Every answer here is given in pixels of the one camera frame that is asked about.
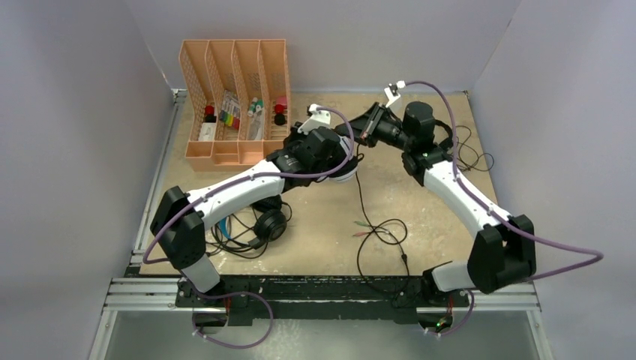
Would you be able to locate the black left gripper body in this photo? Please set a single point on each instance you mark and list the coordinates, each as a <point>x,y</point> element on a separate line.
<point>295,139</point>

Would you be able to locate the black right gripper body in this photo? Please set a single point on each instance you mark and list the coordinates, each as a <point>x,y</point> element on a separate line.
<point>380,127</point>

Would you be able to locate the white and black headphones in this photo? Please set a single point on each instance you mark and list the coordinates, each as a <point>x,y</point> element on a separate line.
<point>347,172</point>

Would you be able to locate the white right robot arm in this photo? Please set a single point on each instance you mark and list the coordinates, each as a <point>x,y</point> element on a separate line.
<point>502,252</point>

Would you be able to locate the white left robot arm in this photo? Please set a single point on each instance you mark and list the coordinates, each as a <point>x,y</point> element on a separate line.
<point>182,218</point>

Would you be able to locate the small black on-ear headphones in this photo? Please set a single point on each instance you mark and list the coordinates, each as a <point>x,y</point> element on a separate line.
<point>441,153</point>

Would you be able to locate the black and blue headphones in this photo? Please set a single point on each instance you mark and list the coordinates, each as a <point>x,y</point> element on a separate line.
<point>272,222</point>

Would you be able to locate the black cap right slot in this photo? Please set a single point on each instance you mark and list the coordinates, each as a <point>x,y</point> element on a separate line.
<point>280,119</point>

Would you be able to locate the red cap right slot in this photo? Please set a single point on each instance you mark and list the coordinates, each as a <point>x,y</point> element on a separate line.
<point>280,108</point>

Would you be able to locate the clear plastic packaged item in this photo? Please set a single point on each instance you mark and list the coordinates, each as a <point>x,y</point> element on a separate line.
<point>256,128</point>

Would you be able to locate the coloured marker set pack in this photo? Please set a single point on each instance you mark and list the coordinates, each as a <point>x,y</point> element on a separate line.
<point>230,111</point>

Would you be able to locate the peach plastic file organizer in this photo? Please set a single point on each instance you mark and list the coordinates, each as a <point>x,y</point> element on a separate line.
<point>241,97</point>

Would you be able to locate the white product box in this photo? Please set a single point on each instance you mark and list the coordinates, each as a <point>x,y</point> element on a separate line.
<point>207,132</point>

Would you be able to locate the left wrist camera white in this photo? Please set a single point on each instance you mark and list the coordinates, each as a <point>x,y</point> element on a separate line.
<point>317,118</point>

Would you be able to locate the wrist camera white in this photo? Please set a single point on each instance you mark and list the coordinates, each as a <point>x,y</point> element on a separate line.
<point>393,94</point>
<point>317,118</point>

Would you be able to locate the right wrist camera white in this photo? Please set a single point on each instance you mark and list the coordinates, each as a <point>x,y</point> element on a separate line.
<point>393,94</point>

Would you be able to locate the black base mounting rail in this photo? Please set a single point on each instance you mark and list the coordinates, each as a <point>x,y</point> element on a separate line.
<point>242,299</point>

